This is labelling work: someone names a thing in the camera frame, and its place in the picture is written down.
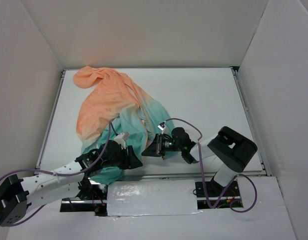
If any orange and teal jacket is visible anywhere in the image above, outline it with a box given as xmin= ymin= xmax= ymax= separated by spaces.
xmin=73 ymin=65 xmax=179 ymax=186

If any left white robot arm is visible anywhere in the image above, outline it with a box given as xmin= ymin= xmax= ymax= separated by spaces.
xmin=0 ymin=140 xmax=143 ymax=227

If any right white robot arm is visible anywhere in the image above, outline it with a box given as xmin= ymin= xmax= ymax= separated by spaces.
xmin=141 ymin=126 xmax=258 ymax=196

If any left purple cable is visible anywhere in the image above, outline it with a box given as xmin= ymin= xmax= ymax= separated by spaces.
xmin=0 ymin=122 xmax=117 ymax=225

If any purple cable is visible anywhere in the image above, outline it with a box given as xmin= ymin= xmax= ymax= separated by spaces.
xmin=0 ymin=122 xmax=117 ymax=225
xmin=165 ymin=118 xmax=257 ymax=214

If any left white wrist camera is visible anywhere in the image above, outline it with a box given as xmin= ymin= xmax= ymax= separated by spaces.
xmin=114 ymin=132 xmax=130 ymax=150

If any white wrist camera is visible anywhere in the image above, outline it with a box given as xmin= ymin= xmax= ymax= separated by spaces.
xmin=114 ymin=132 xmax=130 ymax=150
xmin=157 ymin=121 xmax=167 ymax=135

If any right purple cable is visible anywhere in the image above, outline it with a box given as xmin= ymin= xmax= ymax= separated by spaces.
xmin=165 ymin=118 xmax=257 ymax=214

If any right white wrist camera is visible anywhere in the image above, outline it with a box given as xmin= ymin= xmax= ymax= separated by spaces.
xmin=157 ymin=121 xmax=167 ymax=135

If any front aluminium table rail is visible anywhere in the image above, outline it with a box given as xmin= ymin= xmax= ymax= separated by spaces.
xmin=118 ymin=170 xmax=267 ymax=181

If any aluminium table rail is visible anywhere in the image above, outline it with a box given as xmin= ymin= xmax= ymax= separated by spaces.
xmin=118 ymin=170 xmax=267 ymax=181
xmin=230 ymin=66 xmax=273 ymax=177
xmin=35 ymin=69 xmax=66 ymax=169

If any left aluminium table rail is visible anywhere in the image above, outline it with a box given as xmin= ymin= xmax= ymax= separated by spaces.
xmin=35 ymin=69 xmax=66 ymax=169

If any right aluminium table rail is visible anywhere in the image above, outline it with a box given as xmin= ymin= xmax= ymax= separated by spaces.
xmin=230 ymin=66 xmax=273 ymax=177

